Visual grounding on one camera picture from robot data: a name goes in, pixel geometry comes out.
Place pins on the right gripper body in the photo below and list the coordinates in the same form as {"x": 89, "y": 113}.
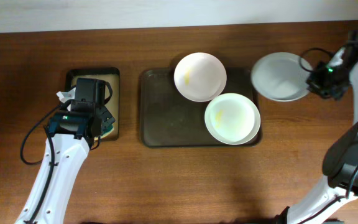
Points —
{"x": 329, "y": 82}

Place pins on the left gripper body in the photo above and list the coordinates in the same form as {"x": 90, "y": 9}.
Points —
{"x": 106, "y": 116}

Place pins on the green yellow sponge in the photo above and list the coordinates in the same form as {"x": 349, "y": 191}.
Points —
{"x": 105, "y": 132}

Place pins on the grey plate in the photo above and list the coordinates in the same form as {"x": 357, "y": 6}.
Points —
{"x": 281, "y": 76}

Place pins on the white plate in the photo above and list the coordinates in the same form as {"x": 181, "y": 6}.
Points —
{"x": 200, "y": 77}
{"x": 232, "y": 119}

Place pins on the white plate top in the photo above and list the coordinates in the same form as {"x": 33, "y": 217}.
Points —
{"x": 200, "y": 77}

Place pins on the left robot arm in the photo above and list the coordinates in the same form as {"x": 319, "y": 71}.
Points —
{"x": 75, "y": 127}

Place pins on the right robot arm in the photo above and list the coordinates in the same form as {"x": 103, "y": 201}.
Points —
{"x": 339, "y": 183}

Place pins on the black water basin tray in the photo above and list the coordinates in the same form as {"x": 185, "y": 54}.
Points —
{"x": 110, "y": 75}

